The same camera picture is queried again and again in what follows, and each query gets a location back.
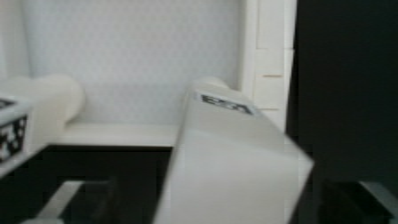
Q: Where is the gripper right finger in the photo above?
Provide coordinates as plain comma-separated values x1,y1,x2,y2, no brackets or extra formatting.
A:
318,181,398,224

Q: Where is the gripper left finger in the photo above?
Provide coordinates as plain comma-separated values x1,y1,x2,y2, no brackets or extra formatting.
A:
18,180,117,224

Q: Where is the white desk leg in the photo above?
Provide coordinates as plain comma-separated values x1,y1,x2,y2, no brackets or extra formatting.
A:
153,78,315,224
0,73,87,178

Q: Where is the white desk top tray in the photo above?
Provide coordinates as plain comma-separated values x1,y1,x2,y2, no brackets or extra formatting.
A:
0,0,299,146

